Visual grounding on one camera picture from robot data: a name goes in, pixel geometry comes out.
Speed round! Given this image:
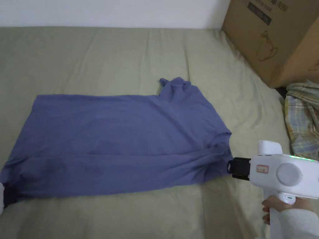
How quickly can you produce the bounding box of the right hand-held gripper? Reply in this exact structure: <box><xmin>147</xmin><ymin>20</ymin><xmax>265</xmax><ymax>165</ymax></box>
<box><xmin>232</xmin><ymin>140</ymin><xmax>319</xmax><ymax>239</ymax></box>

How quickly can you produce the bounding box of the person's right forearm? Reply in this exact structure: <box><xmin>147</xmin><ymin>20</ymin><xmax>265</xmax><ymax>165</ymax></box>
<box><xmin>278</xmin><ymin>208</ymin><xmax>319</xmax><ymax>239</ymax></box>

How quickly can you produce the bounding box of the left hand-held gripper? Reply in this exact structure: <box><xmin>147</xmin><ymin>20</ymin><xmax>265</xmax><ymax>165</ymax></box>
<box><xmin>0</xmin><ymin>182</ymin><xmax>5</xmax><ymax>217</ymax></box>

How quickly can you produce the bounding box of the dark blue shirt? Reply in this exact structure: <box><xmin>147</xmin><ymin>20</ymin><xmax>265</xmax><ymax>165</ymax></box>
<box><xmin>0</xmin><ymin>77</ymin><xmax>234</xmax><ymax>209</ymax></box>

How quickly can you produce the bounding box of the brown cardboard carton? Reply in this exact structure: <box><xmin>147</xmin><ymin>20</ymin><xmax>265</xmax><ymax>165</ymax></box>
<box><xmin>221</xmin><ymin>0</ymin><xmax>319</xmax><ymax>89</ymax></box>

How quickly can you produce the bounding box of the plaid yellow blue cloth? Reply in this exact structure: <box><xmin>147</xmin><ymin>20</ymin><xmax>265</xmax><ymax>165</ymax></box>
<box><xmin>284</xmin><ymin>79</ymin><xmax>319</xmax><ymax>156</ymax></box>

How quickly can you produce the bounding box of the bed with pale green sheet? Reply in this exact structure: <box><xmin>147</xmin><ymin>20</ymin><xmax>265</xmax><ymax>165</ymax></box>
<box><xmin>0</xmin><ymin>26</ymin><xmax>319</xmax><ymax>239</ymax></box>

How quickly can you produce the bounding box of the person's right hand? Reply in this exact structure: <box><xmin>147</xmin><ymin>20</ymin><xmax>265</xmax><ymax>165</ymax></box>
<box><xmin>261</xmin><ymin>195</ymin><xmax>312</xmax><ymax>224</ymax></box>

